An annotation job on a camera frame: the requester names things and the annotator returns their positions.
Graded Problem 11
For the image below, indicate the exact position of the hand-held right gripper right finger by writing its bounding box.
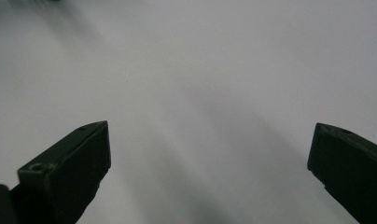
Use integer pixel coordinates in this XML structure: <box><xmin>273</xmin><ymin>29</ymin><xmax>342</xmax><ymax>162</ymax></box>
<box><xmin>307</xmin><ymin>122</ymin><xmax>377</xmax><ymax>224</ymax></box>

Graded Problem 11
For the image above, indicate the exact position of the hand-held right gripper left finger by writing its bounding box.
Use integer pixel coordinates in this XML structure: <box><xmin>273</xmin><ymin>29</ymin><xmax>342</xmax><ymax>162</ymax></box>
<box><xmin>17</xmin><ymin>120</ymin><xmax>112</xmax><ymax>224</ymax></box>

